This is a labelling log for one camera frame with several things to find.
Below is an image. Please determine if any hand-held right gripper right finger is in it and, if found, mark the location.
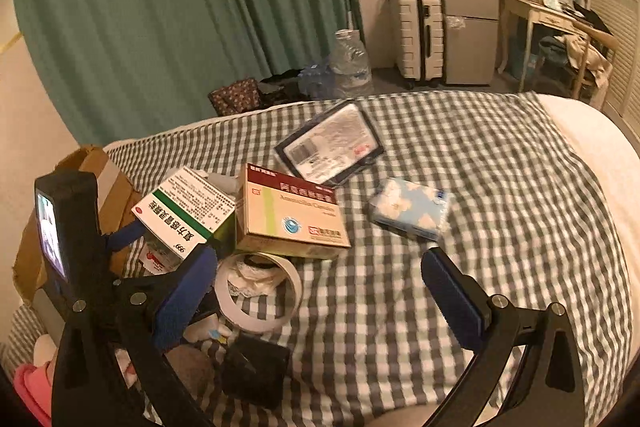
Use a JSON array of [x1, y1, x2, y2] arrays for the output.
[[421, 247, 587, 427]]

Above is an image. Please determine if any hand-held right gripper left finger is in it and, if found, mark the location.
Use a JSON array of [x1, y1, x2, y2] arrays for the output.
[[52, 246, 219, 427]]

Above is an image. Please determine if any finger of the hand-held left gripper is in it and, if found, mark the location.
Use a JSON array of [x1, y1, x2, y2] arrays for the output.
[[102, 219, 151, 258]]

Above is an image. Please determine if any clear bag with red label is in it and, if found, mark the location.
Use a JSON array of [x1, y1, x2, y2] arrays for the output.
[[215, 252, 302, 334]]

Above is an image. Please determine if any cardboard box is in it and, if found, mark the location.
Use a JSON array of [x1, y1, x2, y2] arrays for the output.
[[12, 146, 151, 308]]

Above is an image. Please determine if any green white medicine box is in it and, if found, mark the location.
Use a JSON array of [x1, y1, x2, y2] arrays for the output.
[[131, 166, 237, 275]]

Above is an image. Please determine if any brown furry object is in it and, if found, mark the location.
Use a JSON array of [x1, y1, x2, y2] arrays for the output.
[[165, 347, 217, 404]]

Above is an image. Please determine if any black small box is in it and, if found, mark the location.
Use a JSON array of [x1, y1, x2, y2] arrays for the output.
[[222, 332, 292, 410]]

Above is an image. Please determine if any blue tissue pack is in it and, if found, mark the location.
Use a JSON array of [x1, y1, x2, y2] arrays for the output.
[[369, 178, 450, 242]]

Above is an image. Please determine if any brown white medicine box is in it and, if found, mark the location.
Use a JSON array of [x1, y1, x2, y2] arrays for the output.
[[234, 163, 352, 262]]

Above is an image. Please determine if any pink object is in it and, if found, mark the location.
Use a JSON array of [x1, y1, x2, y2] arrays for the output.
[[14, 359, 57, 426]]

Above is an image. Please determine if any patterned fabric bag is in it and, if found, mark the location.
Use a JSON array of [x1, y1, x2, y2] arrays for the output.
[[208, 78, 266, 118]]

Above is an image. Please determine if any dark packet with white label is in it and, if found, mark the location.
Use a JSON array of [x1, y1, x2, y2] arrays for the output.
[[275, 99, 386, 188]]

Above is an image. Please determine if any white duvet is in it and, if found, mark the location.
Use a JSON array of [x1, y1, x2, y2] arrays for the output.
[[537, 92, 640, 308]]

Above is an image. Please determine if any black clothes pile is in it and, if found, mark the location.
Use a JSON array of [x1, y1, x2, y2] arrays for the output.
[[257, 69, 311, 108]]

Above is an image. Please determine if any green curtain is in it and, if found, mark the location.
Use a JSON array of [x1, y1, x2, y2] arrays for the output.
[[11, 0, 363, 148]]

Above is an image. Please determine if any blue wrapped bottle pack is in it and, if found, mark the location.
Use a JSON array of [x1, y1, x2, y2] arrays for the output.
[[299, 57, 346, 99]]

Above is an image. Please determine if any silver mini fridge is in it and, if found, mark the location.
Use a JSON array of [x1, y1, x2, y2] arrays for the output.
[[435, 0, 501, 86]]

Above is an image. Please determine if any large clear water bottle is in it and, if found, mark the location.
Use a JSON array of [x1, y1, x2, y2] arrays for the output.
[[330, 28, 372, 95]]

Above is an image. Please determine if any white suitcase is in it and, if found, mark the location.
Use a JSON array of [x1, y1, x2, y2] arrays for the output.
[[396, 0, 445, 88]]

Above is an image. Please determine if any pale clothes pile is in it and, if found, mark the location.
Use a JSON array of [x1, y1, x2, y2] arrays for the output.
[[540, 34, 613, 82]]

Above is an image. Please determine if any white dressing table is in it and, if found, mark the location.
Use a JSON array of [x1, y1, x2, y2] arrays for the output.
[[501, 0, 591, 95]]

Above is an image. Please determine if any wooden chair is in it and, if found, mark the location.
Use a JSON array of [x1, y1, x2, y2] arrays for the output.
[[570, 17, 617, 102]]

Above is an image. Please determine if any white louvred wardrobe door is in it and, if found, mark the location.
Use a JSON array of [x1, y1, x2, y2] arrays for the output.
[[575, 0, 640, 118]]

